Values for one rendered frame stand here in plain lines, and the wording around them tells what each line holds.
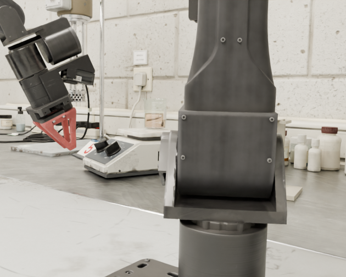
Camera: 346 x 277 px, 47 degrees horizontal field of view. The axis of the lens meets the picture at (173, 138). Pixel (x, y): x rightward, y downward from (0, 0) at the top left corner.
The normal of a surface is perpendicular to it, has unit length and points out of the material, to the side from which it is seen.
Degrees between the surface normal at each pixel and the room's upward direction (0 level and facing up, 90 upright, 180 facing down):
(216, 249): 90
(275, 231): 0
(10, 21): 90
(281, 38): 90
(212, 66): 94
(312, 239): 0
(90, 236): 0
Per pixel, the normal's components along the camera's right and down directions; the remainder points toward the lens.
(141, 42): -0.59, 0.07
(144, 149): 0.53, 0.10
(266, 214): -0.09, 0.10
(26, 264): 0.02, -0.99
